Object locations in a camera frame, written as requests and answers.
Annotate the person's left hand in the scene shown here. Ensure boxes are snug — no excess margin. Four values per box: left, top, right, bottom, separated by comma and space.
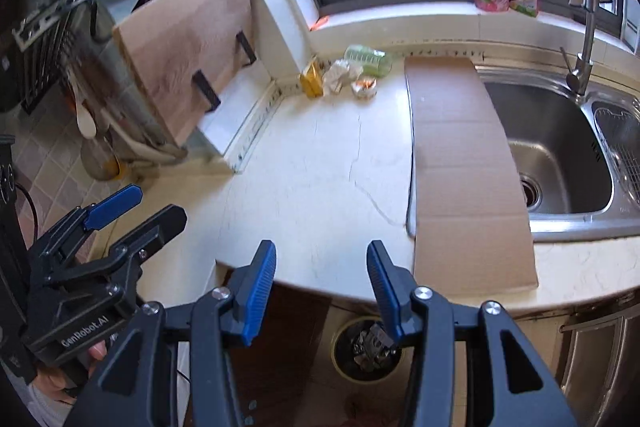
30, 340, 109, 406

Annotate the orange white snack packet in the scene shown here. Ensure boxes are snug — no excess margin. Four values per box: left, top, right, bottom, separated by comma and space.
349, 76, 378, 100

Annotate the wire drain basket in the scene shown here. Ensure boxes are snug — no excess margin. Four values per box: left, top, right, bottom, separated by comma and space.
592, 99, 640, 208

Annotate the crumpled white tissue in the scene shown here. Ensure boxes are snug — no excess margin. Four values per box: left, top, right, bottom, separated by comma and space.
323, 59, 364, 94

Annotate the yellow carton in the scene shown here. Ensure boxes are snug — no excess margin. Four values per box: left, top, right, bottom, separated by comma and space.
298, 56, 326, 98

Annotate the cardboard sheet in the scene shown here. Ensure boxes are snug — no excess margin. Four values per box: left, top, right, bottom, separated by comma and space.
403, 56, 540, 293

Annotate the green plastic bottle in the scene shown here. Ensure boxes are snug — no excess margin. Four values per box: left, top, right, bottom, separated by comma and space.
343, 44, 392, 79

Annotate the steel hook rail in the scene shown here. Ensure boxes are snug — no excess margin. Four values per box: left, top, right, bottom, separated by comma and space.
12, 0, 91, 48

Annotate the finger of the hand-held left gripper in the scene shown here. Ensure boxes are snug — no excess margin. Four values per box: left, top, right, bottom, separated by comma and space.
27, 184, 145, 279
46, 204, 188, 304

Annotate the white spoon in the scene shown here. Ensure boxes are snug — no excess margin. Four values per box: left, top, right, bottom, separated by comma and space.
67, 66, 99, 139

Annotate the person's left forearm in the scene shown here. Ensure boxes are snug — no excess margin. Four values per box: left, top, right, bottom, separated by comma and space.
0, 372, 71, 427

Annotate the black slotted rack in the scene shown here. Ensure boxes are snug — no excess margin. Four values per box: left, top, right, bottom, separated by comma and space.
19, 7, 96, 116

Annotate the black wire rack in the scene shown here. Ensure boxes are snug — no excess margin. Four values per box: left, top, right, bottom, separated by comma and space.
90, 0, 257, 113

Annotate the round trash can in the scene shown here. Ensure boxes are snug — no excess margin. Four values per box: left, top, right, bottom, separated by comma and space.
330, 315, 404, 383

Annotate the steel faucet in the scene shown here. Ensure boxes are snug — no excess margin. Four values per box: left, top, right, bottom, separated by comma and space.
558, 0, 609, 96

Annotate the silver foil bag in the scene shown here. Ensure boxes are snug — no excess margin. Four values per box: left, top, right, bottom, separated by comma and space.
352, 321, 399, 366

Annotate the steel double sink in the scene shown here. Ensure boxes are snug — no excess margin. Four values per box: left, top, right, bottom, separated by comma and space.
472, 64, 640, 243

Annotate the wooden cutting board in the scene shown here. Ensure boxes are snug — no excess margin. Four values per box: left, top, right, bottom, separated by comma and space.
112, 0, 254, 148

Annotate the steel ladle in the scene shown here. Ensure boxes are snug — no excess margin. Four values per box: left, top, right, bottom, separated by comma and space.
81, 134, 122, 182

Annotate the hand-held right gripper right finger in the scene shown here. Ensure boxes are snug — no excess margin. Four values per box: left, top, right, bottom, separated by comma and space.
366, 240, 581, 427

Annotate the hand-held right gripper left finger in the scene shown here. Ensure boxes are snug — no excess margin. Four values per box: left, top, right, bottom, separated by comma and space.
65, 239, 278, 427

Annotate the white wall switch box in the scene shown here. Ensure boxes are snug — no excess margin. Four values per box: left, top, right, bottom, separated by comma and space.
619, 0, 640, 56

